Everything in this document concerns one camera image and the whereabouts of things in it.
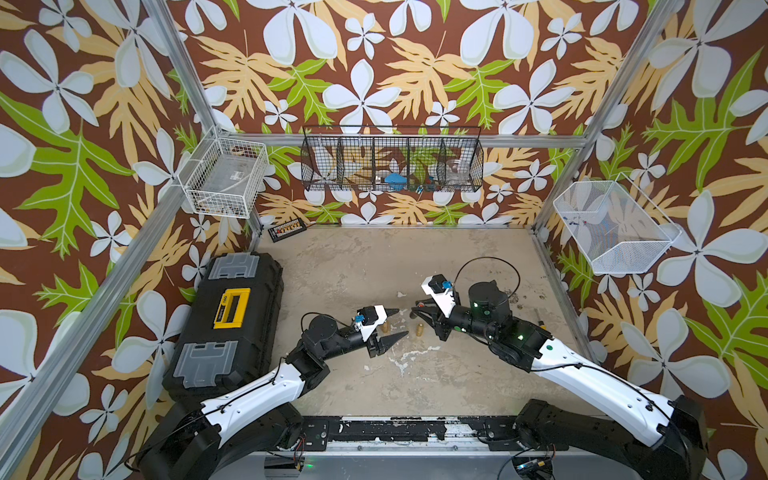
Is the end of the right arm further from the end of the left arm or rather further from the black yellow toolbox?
the black yellow toolbox

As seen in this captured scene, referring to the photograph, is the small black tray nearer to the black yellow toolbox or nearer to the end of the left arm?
the black yellow toolbox

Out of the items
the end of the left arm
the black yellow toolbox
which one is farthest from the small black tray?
the end of the left arm

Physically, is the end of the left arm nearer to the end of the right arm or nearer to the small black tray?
the end of the right arm

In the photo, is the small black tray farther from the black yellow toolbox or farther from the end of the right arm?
the end of the right arm

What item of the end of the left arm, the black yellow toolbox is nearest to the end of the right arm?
the end of the left arm

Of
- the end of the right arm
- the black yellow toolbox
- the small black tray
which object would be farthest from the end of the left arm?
the small black tray

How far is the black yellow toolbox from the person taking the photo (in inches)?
27.1

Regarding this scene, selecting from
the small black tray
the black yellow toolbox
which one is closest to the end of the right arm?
the black yellow toolbox

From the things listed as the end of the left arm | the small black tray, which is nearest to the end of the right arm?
the end of the left arm
